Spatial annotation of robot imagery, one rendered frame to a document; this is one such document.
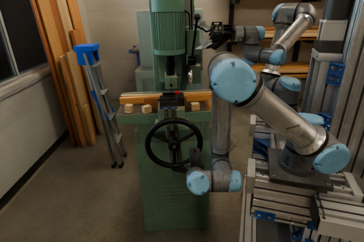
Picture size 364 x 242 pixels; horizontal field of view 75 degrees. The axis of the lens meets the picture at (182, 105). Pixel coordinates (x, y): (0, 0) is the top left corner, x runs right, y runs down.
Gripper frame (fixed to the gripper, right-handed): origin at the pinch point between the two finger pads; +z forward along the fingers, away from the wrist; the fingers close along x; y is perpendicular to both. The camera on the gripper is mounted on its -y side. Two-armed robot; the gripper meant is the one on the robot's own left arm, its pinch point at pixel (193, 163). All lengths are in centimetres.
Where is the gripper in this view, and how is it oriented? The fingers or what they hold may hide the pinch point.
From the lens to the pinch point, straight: 118.9
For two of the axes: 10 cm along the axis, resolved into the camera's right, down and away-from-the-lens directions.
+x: 10.0, 0.0, 0.0
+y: 0.0, 9.9, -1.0
